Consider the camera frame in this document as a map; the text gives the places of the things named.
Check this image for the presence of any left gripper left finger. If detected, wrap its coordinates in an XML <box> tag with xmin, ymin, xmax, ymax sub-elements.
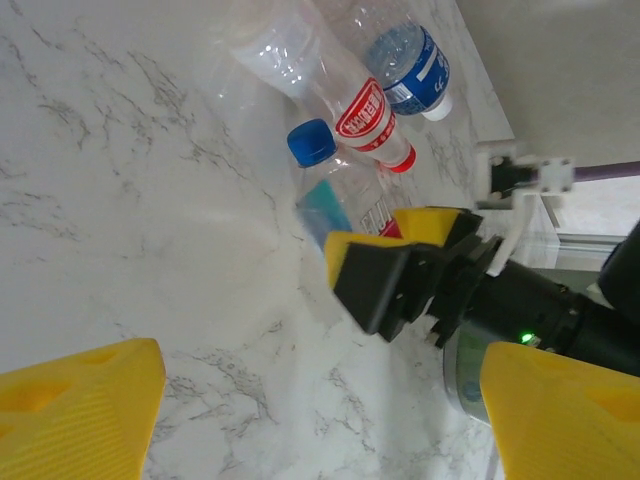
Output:
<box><xmin>0</xmin><ymin>337</ymin><xmax>167</xmax><ymax>480</ymax></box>

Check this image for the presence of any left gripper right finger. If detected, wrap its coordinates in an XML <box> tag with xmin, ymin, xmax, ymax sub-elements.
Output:
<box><xmin>478</xmin><ymin>341</ymin><xmax>640</xmax><ymax>480</ymax></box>

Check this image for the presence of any red label red cap bottle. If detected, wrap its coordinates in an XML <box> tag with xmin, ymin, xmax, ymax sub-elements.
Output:
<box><xmin>228</xmin><ymin>0</ymin><xmax>417</xmax><ymax>175</ymax></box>

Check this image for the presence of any red teal label blue-cap bottle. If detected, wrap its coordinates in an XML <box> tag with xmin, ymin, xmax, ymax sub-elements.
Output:
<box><xmin>285</xmin><ymin>118</ymin><xmax>419</xmax><ymax>264</ymax></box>

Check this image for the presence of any blue label white cap bottle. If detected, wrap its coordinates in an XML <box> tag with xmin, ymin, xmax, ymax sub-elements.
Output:
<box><xmin>344</xmin><ymin>0</ymin><xmax>455</xmax><ymax>123</ymax></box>

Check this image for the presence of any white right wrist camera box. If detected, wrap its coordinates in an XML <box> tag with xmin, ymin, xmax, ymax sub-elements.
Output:
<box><xmin>474</xmin><ymin>141</ymin><xmax>576</xmax><ymax>277</ymax></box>

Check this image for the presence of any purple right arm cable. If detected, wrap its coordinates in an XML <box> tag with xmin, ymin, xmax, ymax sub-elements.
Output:
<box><xmin>572</xmin><ymin>160</ymin><xmax>640</xmax><ymax>182</ymax></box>

